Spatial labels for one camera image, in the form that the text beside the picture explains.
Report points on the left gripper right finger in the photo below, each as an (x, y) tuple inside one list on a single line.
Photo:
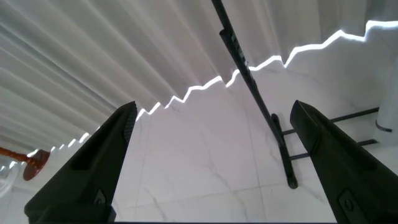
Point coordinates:
[(351, 174)]

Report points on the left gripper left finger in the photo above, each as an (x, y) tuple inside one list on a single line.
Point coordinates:
[(90, 174)]

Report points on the black clothes rack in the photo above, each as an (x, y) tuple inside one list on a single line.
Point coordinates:
[(245, 67)]

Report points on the reddish brown round object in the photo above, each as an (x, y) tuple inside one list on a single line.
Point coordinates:
[(35, 168)]

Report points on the white curtain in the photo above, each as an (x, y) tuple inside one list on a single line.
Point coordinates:
[(93, 46)]

